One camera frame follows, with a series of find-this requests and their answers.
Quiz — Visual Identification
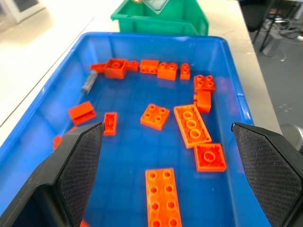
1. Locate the orange hollow square brick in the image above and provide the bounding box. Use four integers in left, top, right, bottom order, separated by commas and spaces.
103, 58, 129, 80

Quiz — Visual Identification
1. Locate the orange hollow two-by-two plate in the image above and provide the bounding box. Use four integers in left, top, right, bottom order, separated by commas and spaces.
194, 143, 228, 173

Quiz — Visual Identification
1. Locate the orange brick with side studs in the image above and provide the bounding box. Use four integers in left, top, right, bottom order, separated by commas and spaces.
139, 59, 160, 74

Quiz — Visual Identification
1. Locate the orange hollow one-by-two brick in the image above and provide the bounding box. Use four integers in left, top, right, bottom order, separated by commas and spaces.
103, 112, 118, 136

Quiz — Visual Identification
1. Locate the grey box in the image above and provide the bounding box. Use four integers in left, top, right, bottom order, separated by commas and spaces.
264, 35, 285, 54

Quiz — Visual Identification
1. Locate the narrow orange two-stud brick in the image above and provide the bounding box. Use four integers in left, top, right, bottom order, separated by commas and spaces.
179, 63, 191, 80

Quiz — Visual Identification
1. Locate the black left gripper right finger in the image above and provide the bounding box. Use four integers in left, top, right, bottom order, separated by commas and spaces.
231, 122, 303, 227

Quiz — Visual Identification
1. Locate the orange two-by-two tall brick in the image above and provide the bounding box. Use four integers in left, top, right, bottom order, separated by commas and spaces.
157, 61, 178, 80

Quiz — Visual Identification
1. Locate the grey-blue cylindrical battery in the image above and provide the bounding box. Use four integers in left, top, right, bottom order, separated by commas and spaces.
80, 70, 98, 95

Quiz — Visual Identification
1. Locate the dark orange two-by-two brick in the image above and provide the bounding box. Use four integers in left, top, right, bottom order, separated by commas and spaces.
193, 74, 216, 93

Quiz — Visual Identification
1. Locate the green plastic bin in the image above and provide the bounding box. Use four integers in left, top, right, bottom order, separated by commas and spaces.
110, 0, 210, 36

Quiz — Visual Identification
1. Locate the clear plastic package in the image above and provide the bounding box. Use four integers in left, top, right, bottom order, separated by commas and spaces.
143, 0, 170, 12

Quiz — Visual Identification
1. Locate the orange two-by-four plate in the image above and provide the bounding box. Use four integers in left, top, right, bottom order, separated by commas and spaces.
144, 167, 183, 227

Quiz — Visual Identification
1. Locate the orange smooth-sided brick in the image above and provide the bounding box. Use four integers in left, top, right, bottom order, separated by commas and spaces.
193, 90, 212, 113

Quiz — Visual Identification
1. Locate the blue plastic bin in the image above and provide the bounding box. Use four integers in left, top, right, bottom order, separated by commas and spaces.
0, 32, 275, 227

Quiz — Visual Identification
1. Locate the orange grooved brick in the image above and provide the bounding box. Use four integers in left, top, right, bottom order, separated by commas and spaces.
68, 101, 97, 125

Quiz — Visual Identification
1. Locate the flat orange brick piece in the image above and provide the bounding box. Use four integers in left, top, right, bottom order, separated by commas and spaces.
90, 62, 107, 74

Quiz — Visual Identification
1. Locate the orange hollow two-by-four brick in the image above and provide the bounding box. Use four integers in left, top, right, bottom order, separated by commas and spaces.
173, 104, 212, 149

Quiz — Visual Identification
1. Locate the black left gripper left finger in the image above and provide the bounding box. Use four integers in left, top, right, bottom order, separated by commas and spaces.
0, 122, 105, 227

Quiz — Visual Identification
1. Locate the silver robot body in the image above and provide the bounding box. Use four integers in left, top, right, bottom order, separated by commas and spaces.
281, 123, 303, 162

